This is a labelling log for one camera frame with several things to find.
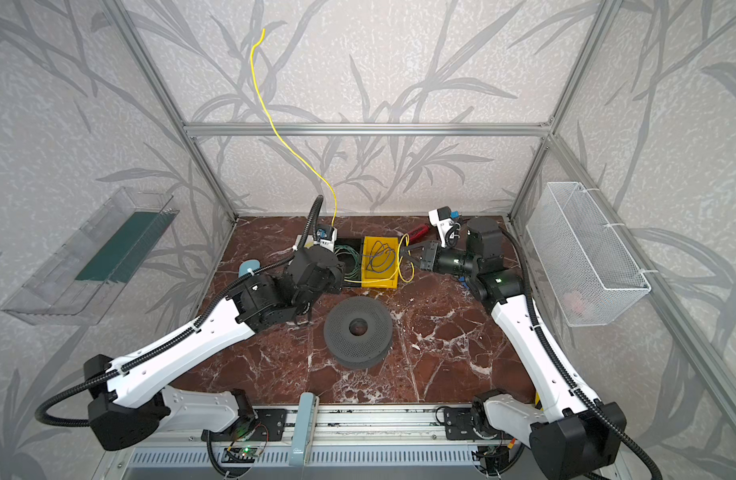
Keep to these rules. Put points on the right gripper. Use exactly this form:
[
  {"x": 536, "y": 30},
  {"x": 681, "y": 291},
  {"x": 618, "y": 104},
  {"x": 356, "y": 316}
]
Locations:
[{"x": 428, "y": 258}]

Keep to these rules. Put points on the grey perforated spool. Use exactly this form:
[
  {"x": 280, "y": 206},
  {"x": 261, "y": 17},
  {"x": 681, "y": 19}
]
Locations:
[{"x": 359, "y": 332}]

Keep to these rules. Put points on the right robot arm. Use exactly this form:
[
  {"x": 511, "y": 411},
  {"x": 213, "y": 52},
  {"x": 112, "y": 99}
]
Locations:
[{"x": 573, "y": 432}]

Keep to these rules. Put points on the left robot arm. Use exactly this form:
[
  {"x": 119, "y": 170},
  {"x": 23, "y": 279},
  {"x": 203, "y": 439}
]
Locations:
[{"x": 127, "y": 399}]

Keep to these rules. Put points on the yellow plastic bin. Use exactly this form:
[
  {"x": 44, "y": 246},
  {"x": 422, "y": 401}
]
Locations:
[{"x": 379, "y": 262}]

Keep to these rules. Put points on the black plastic bin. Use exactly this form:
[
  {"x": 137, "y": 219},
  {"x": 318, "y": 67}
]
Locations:
[{"x": 349, "y": 252}]

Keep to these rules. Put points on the pink object in basket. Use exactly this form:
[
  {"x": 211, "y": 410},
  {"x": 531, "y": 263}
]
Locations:
[{"x": 577, "y": 304}]

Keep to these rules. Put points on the light blue toy shovel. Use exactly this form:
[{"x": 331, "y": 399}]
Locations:
[{"x": 248, "y": 267}]

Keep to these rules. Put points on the green circuit board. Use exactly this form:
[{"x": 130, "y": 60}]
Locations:
[{"x": 242, "y": 454}]

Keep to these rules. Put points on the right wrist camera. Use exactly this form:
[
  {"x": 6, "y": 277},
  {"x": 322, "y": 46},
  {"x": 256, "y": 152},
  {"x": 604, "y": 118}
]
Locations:
[{"x": 446, "y": 223}]

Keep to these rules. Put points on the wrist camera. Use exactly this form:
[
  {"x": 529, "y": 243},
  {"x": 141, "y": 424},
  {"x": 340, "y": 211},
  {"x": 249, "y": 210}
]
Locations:
[
  {"x": 446, "y": 223},
  {"x": 323, "y": 235}
]

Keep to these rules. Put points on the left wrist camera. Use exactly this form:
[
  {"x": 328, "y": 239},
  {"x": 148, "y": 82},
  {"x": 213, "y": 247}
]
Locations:
[{"x": 323, "y": 235}]

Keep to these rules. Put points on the white wire mesh basket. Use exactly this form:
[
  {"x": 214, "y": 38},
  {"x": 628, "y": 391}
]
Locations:
[{"x": 580, "y": 249}]

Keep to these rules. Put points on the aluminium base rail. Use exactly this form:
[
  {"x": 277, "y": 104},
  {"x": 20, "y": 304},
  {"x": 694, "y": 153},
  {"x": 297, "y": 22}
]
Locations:
[{"x": 401, "y": 435}]

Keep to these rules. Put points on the clear plastic wall tray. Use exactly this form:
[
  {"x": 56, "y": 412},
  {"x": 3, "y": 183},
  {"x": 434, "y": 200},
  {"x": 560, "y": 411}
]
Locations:
[{"x": 80, "y": 282}]

